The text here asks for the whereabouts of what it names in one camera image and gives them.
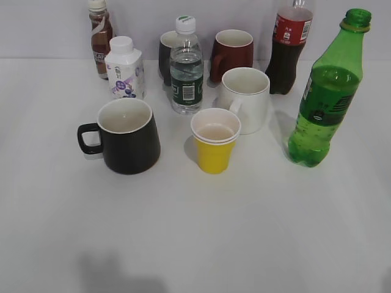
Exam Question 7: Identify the black ceramic mug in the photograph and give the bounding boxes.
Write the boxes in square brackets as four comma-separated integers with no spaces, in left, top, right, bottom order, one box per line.
[77,98,161,175]

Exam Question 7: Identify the green soda bottle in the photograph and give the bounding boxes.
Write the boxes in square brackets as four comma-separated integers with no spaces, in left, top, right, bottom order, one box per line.
[288,8,371,167]

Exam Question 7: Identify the white ceramic mug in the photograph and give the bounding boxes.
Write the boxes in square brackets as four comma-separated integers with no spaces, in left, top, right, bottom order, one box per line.
[215,67,270,135]

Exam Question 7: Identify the dark red ceramic mug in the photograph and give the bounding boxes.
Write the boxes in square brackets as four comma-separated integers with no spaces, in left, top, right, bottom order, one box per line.
[210,29,254,83]

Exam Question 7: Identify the dark grey ceramic mug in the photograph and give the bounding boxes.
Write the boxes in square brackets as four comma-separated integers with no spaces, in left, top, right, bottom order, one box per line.
[158,31,177,86]

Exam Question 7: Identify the yellow paper cup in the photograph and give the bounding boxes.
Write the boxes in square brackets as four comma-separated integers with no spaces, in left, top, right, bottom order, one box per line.
[191,107,241,174]

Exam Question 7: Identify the clear water bottle green label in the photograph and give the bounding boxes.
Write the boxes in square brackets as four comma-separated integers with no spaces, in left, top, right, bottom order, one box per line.
[170,15,204,115]

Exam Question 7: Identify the white yogurt drink bottle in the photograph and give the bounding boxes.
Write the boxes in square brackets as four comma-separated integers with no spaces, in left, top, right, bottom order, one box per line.
[104,36,145,99]

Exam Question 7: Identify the cola bottle red label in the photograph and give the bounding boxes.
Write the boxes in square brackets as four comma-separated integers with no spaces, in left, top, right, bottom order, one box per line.
[266,1,315,95]

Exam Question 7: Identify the brown Nescafe coffee bottle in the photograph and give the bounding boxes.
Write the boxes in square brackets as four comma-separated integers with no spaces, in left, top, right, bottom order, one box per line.
[88,0,114,80]

